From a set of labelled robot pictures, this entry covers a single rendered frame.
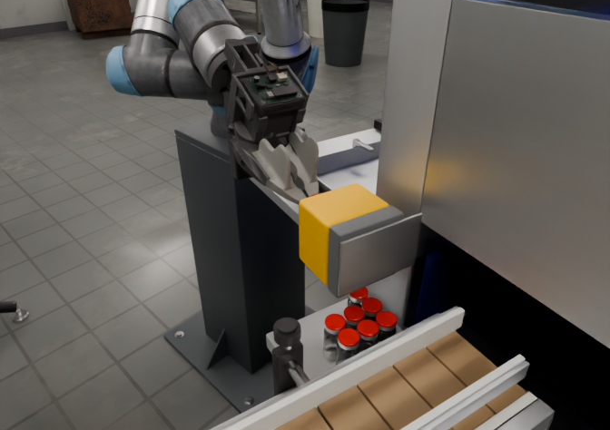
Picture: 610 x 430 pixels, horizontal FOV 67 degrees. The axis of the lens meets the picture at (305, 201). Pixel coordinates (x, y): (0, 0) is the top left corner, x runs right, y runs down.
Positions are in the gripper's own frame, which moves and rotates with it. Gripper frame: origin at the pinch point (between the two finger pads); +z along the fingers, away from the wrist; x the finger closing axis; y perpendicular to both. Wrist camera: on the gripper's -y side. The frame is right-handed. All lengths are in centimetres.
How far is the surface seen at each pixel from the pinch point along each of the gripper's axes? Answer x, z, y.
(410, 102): 5.5, 2.5, 15.4
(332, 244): -3.6, 8.7, 6.6
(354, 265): -2.1, 10.8, 5.3
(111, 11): 91, -537, -325
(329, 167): 18.6, -16.1, -19.0
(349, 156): 23.0, -16.5, -18.0
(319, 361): -5.0, 15.0, -5.6
